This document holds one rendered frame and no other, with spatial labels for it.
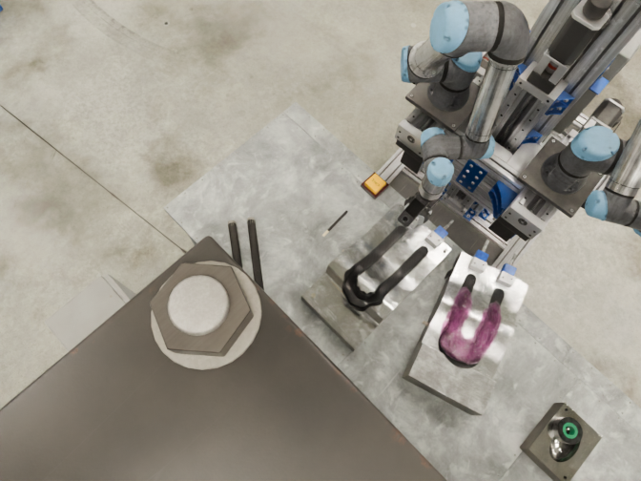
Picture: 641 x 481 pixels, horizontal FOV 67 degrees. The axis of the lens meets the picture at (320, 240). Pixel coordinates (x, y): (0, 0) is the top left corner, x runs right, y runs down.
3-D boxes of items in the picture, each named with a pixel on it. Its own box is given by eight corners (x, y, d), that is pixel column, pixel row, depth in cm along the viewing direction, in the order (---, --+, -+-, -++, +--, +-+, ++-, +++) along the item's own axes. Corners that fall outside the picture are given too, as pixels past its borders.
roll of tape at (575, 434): (577, 446, 154) (583, 446, 151) (551, 441, 154) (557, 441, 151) (576, 419, 157) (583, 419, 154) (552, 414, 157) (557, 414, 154)
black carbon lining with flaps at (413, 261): (398, 224, 178) (403, 215, 169) (431, 255, 174) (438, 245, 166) (332, 288, 169) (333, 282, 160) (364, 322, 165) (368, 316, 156)
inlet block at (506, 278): (506, 253, 180) (511, 248, 175) (518, 259, 179) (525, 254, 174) (493, 282, 176) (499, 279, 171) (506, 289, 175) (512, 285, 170)
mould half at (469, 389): (457, 256, 182) (466, 246, 172) (522, 288, 179) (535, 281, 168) (402, 377, 166) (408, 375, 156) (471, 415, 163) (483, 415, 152)
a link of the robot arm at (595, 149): (561, 140, 161) (583, 117, 149) (601, 151, 160) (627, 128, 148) (557, 172, 157) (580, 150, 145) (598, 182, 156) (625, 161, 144)
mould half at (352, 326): (394, 211, 187) (401, 196, 175) (444, 257, 182) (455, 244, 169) (300, 299, 174) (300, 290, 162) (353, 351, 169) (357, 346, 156)
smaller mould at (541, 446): (554, 402, 165) (565, 402, 159) (590, 436, 162) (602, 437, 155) (519, 447, 160) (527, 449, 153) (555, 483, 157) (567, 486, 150)
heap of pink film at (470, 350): (458, 282, 172) (465, 277, 165) (505, 306, 170) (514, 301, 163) (429, 347, 164) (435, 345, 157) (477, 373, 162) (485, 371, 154)
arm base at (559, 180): (555, 148, 172) (569, 132, 162) (591, 173, 169) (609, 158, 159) (532, 176, 168) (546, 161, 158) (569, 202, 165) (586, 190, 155)
